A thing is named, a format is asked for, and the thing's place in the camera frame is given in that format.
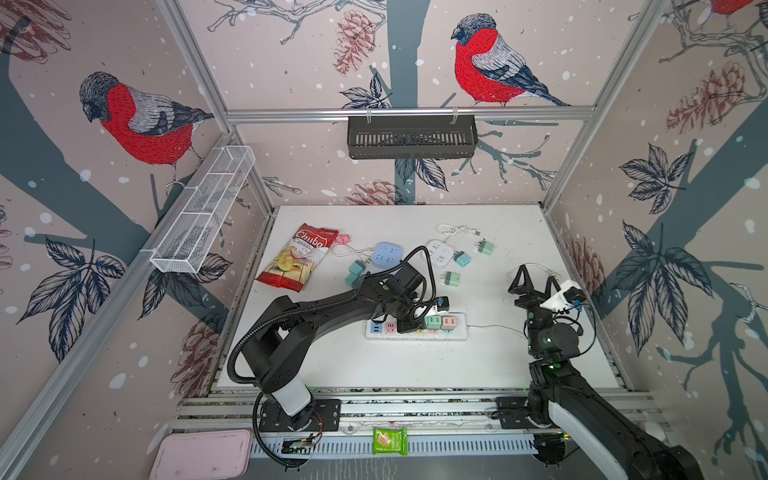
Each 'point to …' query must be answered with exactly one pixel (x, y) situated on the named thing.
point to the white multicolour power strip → (377, 329)
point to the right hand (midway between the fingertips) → (533, 275)
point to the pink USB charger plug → (448, 323)
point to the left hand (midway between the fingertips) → (423, 319)
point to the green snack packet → (390, 441)
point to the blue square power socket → (386, 254)
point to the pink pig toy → (343, 239)
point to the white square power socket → (441, 253)
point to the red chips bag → (292, 264)
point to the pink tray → (202, 454)
